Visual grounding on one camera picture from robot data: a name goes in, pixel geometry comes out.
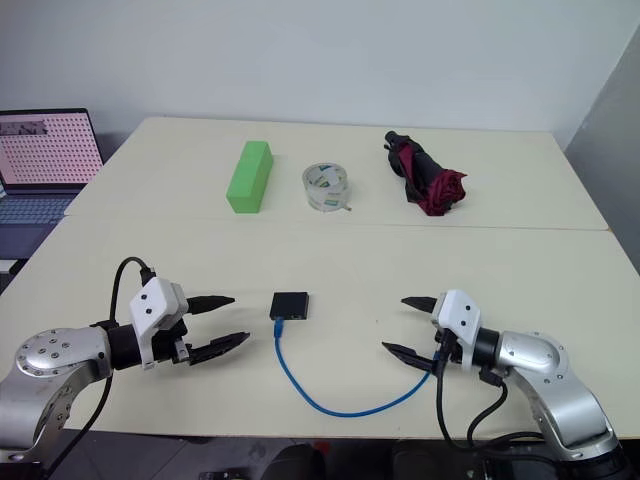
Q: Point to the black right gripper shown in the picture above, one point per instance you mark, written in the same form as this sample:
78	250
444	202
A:
449	346

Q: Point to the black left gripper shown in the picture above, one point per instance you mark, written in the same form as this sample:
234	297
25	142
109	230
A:
169	345

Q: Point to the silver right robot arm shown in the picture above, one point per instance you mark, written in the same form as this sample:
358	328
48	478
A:
545	365

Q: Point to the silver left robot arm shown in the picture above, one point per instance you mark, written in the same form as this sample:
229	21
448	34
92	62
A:
60	350

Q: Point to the small black adapter box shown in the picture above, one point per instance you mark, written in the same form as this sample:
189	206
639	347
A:
290	304

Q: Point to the green rectangular block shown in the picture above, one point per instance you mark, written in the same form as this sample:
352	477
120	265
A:
250	177

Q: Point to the folded black red umbrella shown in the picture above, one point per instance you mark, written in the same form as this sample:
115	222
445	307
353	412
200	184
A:
430	175

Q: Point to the dark rounded shape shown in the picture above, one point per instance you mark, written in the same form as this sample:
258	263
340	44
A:
297	462

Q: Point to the clear tape roll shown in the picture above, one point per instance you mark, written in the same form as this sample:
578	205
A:
326	186

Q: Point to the open laptop computer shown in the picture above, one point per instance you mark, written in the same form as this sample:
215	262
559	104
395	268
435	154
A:
45	150

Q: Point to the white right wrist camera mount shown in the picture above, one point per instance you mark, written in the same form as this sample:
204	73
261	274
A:
462	315

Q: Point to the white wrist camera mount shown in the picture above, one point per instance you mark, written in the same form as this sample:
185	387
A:
152	300
462	315

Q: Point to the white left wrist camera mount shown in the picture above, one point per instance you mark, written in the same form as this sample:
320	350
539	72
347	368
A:
152	300

